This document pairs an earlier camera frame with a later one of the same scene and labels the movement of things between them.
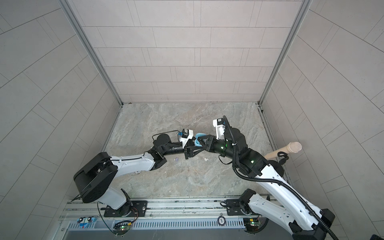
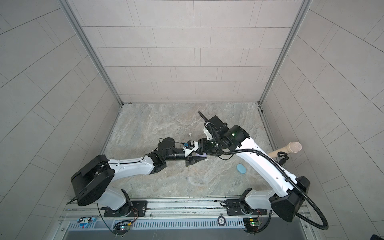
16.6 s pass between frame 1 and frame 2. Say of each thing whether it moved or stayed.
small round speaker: stayed
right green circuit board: stayed
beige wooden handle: stayed
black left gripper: moved
